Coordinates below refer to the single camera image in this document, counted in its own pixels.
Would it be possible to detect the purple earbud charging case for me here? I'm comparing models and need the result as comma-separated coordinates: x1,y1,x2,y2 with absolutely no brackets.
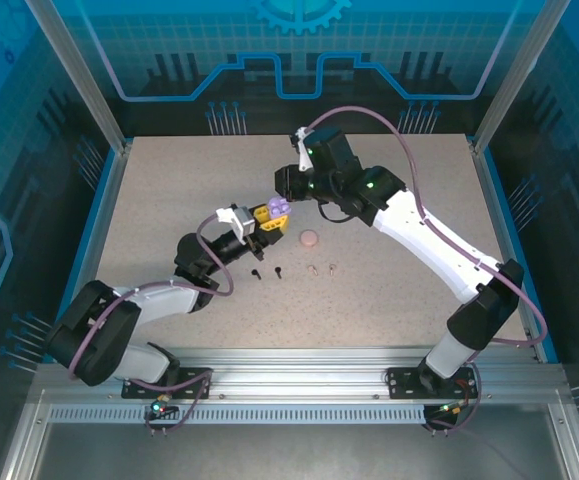
266,196,293,219

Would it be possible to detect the blue table side strip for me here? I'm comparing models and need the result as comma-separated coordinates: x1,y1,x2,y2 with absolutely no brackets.
42,148,123,364
478,148,560,364

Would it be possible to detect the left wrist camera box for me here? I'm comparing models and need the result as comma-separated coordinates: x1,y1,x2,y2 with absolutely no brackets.
216,203,258,241

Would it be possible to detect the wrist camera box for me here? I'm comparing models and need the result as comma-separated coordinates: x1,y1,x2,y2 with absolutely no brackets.
216,203,258,241
291,126,316,174

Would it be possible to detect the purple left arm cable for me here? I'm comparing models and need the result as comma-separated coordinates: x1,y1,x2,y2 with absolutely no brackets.
68,209,235,436

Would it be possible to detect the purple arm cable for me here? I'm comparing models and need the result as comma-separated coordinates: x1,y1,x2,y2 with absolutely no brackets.
68,209,235,436
304,105,550,436

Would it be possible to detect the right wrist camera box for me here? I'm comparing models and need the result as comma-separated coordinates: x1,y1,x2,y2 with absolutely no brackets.
291,126,316,174

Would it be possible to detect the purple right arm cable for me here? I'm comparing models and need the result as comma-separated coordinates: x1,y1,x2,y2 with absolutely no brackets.
304,105,550,436

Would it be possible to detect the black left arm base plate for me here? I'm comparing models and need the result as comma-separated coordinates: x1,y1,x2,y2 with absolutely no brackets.
121,367,214,400

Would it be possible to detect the aluminium mounting rail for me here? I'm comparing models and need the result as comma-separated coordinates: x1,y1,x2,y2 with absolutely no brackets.
28,347,573,407

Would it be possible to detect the cable connector with light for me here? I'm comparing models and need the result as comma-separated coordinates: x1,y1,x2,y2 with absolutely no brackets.
436,399,470,419
148,397,178,420

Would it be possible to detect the slotted cable duct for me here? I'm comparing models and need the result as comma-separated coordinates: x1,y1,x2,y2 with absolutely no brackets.
48,405,428,426

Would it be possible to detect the aluminium frame post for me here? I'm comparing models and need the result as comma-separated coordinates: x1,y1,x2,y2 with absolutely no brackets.
471,0,573,154
24,0,133,154

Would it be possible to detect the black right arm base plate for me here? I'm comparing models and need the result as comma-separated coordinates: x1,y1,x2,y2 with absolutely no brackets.
386,367,480,400

